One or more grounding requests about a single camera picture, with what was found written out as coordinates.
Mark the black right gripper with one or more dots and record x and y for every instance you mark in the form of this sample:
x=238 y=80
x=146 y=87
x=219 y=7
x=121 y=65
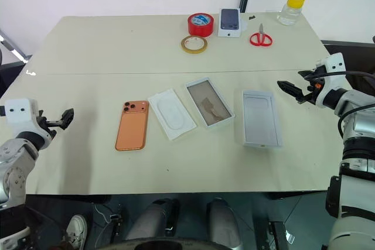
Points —
x=314 y=90

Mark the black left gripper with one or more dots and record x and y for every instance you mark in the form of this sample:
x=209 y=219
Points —
x=50 y=123

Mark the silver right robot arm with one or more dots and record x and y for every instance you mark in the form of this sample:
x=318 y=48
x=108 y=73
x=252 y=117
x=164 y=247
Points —
x=356 y=103

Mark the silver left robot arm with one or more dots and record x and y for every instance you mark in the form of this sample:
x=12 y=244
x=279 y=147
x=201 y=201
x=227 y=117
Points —
x=17 y=156

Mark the white phone box lid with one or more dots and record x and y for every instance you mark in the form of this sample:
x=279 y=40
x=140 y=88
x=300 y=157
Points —
x=261 y=118

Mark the boxed phone package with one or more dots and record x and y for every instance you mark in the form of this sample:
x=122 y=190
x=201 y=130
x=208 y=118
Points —
x=230 y=21

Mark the white phone box base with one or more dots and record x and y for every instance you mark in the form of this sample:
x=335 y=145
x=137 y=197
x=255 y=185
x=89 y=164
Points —
x=209 y=103

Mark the black chair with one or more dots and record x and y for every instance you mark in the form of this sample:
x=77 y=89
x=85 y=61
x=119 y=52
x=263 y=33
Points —
x=354 y=54

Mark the orange smartphone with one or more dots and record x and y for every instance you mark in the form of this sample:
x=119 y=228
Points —
x=132 y=128

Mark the clear jar with yellow lid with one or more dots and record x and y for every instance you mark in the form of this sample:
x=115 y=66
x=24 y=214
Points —
x=289 y=13

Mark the small black clip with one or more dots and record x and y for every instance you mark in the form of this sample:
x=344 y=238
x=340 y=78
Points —
x=251 y=17

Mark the white moulded tray insert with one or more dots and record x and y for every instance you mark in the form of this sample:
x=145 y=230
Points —
x=171 y=113

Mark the white sneaker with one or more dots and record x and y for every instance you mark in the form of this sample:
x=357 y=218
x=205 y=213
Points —
x=76 y=231

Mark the red tape roll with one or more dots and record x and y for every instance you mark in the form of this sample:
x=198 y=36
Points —
x=200 y=26

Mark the yellow tape roll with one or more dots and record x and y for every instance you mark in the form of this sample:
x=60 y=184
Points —
x=185 y=45

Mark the dark rounded robot leg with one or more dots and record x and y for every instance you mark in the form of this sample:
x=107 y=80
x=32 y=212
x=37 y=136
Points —
x=224 y=222
x=152 y=220

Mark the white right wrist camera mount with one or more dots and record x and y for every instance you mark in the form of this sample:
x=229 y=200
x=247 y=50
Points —
x=334 y=64

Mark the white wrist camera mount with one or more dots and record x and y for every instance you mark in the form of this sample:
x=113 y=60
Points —
x=334 y=64
x=20 y=112

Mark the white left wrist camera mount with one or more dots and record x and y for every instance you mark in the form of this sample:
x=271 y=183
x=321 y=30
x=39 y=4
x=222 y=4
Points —
x=20 y=112

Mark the aluminium frame rail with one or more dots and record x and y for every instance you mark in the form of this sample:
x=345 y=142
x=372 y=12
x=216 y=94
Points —
x=14 y=48

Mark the dark round base plate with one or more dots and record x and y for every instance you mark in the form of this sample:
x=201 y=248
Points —
x=170 y=244

